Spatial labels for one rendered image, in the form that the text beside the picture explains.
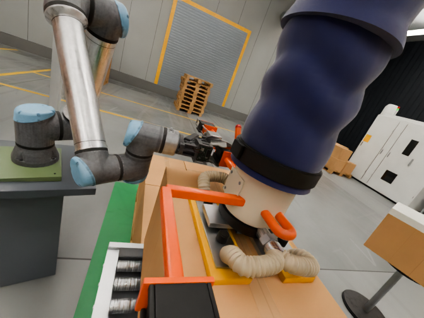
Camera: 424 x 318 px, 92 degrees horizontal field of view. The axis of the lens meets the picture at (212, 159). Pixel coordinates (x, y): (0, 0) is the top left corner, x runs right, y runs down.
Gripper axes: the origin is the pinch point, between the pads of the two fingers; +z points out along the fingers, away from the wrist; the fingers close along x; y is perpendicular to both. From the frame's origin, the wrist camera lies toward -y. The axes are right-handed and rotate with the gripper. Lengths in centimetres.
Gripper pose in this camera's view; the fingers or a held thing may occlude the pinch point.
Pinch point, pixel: (225, 153)
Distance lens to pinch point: 81.1
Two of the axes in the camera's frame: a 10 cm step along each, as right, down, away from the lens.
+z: 9.1, 2.1, 3.6
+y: 2.4, 4.3, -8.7
